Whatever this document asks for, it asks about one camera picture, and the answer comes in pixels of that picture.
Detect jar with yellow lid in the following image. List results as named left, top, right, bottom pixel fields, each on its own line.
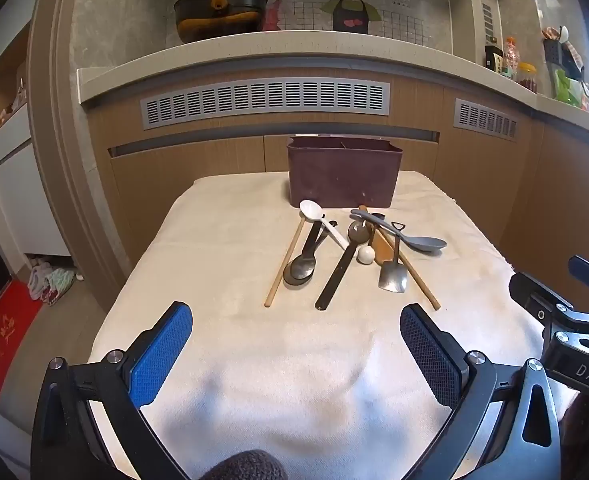
left=517, top=62, right=538, bottom=94

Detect patterned slippers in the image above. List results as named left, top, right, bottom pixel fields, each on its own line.
left=27, top=255, right=82, bottom=307

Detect white towel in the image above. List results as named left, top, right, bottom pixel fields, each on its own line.
left=88, top=170, right=582, bottom=480

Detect grey knit cloth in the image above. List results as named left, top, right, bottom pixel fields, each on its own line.
left=199, top=449, right=290, bottom=480

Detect black-handled brown spoon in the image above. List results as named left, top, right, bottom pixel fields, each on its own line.
left=315, top=220, right=370, bottom=311

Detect small metal shovel spoon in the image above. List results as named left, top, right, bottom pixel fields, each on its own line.
left=377, top=220, right=409, bottom=294

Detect maroon plastic utensil holder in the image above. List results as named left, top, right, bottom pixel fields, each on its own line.
left=287, top=135, right=404, bottom=209

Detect wooden kitchen cabinet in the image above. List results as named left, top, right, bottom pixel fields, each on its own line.
left=87, top=80, right=589, bottom=311

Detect white wall cabinet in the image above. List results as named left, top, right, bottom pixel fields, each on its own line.
left=0, top=25, right=70, bottom=261

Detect wooden chopstick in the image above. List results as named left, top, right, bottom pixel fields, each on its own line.
left=374, top=230, right=441, bottom=311
left=264, top=215, right=307, bottom=308

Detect dark seasoning packet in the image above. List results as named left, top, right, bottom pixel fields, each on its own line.
left=484, top=45, right=505, bottom=75

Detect beige kitchen countertop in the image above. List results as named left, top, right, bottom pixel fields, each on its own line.
left=77, top=30, right=589, bottom=133

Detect grey plastic spoon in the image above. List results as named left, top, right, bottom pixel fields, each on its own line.
left=349, top=208, right=447, bottom=255

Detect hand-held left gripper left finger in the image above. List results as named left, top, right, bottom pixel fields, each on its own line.
left=30, top=301, right=195, bottom=480

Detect clear bottle with orange cap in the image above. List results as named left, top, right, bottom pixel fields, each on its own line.
left=503, top=36, right=520, bottom=81

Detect dark metal spoon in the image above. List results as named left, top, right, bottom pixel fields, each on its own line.
left=290, top=220, right=325, bottom=278

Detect white plastic spoon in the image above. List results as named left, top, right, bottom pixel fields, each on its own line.
left=299, top=199, right=350, bottom=251

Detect short grey vent grille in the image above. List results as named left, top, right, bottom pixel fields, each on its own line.
left=454, top=98, right=519, bottom=141

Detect wooden spoon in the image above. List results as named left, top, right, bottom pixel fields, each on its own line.
left=357, top=205, right=395, bottom=263

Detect glossy black spoon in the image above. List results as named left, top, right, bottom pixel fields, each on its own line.
left=283, top=227, right=332, bottom=288

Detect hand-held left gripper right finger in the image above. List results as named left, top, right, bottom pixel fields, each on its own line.
left=399, top=303, right=562, bottom=480

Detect long grey vent grille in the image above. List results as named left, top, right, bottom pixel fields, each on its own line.
left=140, top=80, right=391, bottom=130

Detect green plastic bag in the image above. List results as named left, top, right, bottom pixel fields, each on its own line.
left=553, top=67, right=589, bottom=108

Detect black wok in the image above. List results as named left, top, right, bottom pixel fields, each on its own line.
left=173, top=0, right=270, bottom=45

